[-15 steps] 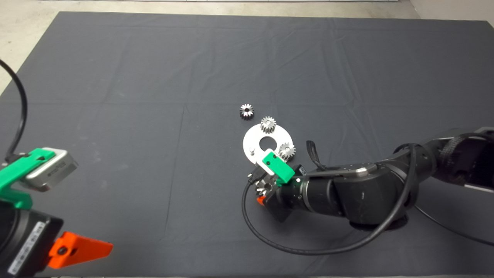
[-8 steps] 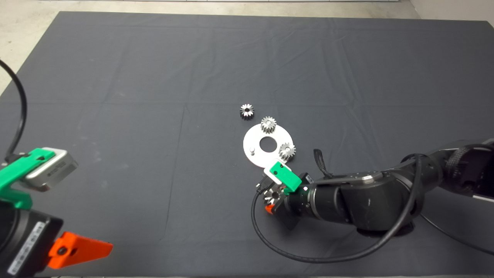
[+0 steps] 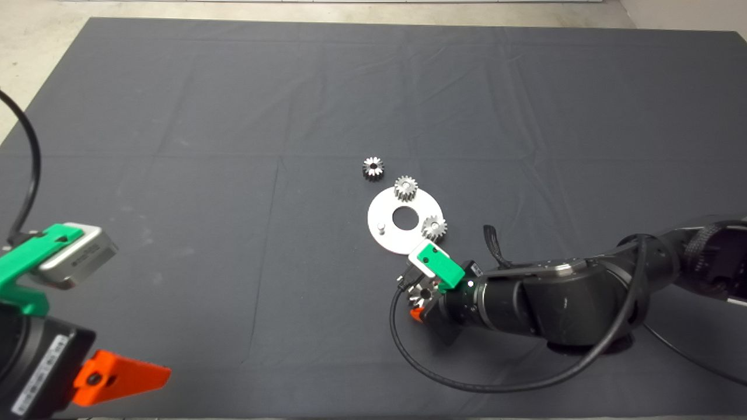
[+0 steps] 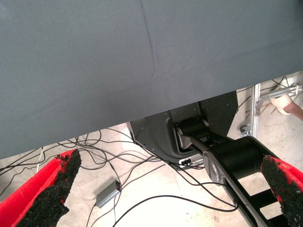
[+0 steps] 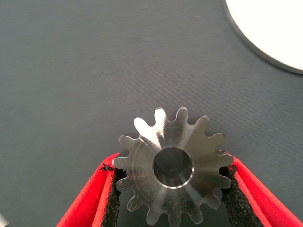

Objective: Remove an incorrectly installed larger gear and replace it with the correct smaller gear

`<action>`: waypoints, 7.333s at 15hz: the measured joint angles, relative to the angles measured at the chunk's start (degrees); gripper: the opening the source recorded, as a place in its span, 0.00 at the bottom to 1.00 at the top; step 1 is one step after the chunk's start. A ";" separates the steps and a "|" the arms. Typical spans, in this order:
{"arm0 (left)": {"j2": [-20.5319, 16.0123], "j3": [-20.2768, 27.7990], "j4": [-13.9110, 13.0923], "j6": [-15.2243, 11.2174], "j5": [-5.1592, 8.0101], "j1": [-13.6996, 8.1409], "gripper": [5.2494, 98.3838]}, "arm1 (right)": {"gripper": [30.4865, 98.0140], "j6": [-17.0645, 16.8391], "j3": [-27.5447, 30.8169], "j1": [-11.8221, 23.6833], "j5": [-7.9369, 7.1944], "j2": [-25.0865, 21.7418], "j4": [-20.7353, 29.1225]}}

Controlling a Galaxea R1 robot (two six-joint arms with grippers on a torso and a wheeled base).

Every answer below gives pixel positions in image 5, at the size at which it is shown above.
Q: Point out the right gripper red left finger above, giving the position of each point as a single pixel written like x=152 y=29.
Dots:
x=94 y=194

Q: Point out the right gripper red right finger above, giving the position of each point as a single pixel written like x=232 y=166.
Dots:
x=260 y=201

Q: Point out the large steel bevel gear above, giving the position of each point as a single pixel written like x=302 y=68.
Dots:
x=201 y=153

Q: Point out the dark grey table cloth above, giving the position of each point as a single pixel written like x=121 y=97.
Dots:
x=71 y=71

